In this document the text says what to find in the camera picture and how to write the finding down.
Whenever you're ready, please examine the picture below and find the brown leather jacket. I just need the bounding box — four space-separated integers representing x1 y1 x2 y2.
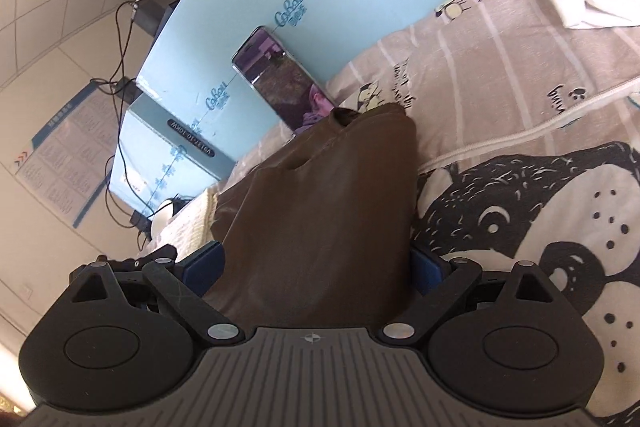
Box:
205 104 418 331

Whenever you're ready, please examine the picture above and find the cream waffle blanket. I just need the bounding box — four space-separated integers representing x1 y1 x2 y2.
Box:
146 186 218 261

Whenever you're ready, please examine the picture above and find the left light blue box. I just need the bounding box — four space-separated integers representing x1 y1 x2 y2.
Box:
110 112 220 217

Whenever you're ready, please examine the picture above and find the black power adapter left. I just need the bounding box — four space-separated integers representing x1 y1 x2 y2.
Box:
114 76 142 105

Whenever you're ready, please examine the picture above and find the black power adapter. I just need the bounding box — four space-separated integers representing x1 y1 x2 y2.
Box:
114 76 142 105
134 0 180 39

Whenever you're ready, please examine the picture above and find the cartoon printed bed sheet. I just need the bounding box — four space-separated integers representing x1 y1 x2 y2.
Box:
136 0 640 427

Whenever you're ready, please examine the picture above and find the smartphone leaning on box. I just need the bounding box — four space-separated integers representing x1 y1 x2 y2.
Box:
232 26 335 134

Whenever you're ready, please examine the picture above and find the black power adapter right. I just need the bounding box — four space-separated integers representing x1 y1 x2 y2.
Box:
134 0 180 39

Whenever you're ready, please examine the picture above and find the large light blue box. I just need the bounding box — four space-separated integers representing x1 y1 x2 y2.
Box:
138 0 444 160

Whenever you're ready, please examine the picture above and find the black cable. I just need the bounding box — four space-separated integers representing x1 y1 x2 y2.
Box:
89 0 177 238

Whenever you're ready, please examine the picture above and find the wall notice poster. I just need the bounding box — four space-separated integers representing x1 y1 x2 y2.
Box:
12 83 117 229

